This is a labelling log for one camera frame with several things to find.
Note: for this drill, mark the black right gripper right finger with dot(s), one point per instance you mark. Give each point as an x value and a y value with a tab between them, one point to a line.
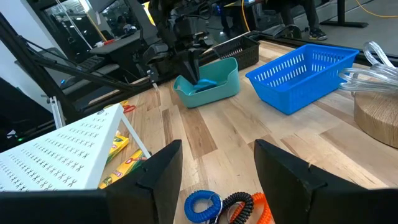
295	199

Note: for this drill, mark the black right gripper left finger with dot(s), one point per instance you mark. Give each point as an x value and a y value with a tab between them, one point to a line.
140	199

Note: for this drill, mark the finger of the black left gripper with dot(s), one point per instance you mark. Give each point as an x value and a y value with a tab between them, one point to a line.
187	63
196	65

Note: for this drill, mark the blue coil wristband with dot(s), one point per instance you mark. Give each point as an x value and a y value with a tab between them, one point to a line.
203	85
188	207

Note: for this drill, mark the yellow green crayon box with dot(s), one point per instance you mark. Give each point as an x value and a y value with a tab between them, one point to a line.
124	169
117	146

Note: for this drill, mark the black coil wristband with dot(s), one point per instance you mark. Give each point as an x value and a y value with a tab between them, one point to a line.
241	197

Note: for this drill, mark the orange red coil wristband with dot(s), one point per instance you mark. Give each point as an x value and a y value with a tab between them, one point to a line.
129	109

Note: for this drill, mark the yellow coil wristband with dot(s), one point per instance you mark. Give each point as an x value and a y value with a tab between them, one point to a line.
113	105

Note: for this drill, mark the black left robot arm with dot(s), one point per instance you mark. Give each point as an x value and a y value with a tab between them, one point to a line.
161	18

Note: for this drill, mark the black desk leg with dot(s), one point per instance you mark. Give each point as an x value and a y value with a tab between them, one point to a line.
342	12

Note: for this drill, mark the teal plastic bin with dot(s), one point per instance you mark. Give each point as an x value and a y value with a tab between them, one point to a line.
214	90

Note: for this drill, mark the black mesh basket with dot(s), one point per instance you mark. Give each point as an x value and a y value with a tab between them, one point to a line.
239	51

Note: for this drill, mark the white perforated metal shelf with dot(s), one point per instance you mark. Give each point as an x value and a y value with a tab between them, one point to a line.
56	155

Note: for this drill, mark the black arched clamp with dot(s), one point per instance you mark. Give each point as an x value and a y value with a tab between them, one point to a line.
287	29

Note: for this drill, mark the blue slotted plastic basket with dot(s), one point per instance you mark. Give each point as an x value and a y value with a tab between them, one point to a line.
289	99

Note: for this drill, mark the person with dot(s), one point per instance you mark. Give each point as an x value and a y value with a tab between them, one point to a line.
311	18

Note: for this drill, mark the white aluminium bracket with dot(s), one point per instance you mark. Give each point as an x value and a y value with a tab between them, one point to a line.
57	112

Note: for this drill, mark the black aluminium rig frame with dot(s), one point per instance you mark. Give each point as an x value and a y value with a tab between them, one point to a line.
31	56

